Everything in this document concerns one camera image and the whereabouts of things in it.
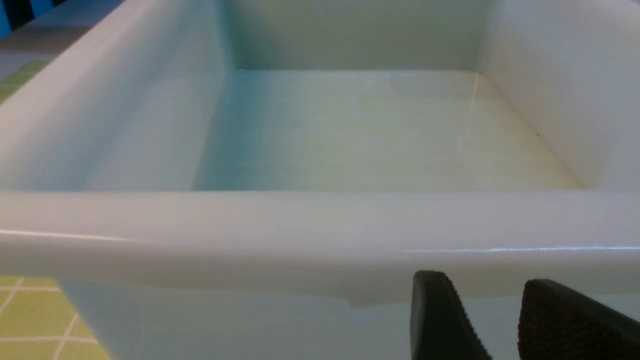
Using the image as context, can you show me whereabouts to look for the large white plastic tub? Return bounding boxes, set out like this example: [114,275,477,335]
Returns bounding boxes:
[1,0,639,360]

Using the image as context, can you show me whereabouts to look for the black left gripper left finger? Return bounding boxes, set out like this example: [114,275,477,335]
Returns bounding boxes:
[410,270,492,360]

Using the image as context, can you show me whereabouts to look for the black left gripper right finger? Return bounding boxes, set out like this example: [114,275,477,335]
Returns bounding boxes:
[518,279,640,360]

